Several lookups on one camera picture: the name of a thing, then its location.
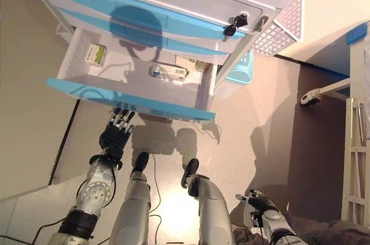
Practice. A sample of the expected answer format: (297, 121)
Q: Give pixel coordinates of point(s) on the bed caster wheel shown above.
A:
(310, 98)

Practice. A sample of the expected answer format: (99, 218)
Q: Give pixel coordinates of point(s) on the silver robot left leg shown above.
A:
(133, 204)

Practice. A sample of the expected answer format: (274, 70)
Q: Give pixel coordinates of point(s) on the light blue waste bin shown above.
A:
(240, 68)

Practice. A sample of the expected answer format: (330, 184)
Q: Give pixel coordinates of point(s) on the white hospital bed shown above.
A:
(358, 83)

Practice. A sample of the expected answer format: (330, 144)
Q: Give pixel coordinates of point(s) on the amber medicine bottle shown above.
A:
(201, 66)

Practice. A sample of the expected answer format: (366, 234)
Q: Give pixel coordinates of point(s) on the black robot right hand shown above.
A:
(260, 202)

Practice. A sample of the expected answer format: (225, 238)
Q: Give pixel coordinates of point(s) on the white grey medicine box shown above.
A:
(167, 71)

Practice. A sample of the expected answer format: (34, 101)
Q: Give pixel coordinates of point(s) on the white perforated side basket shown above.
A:
(277, 31)

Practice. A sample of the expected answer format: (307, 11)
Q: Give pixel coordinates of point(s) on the blue bed tag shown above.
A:
(356, 33)

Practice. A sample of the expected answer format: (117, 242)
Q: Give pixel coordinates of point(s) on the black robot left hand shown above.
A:
(114, 138)

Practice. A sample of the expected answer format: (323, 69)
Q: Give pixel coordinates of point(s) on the small green white medicine box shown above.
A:
(96, 54)

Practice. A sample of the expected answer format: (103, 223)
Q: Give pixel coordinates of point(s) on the person in striped shirt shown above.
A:
(318, 230)

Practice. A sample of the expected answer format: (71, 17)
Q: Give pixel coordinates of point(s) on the metal cart side latch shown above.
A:
(260, 23)

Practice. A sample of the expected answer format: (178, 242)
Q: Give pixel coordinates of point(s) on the white folding bed rail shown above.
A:
(354, 155)

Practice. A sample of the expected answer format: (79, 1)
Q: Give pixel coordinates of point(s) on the black keys in lock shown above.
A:
(235, 26)

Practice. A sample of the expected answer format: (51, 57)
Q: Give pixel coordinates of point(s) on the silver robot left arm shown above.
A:
(95, 190)

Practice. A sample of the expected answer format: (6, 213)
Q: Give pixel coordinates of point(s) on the tall white green medicine box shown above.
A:
(185, 60)

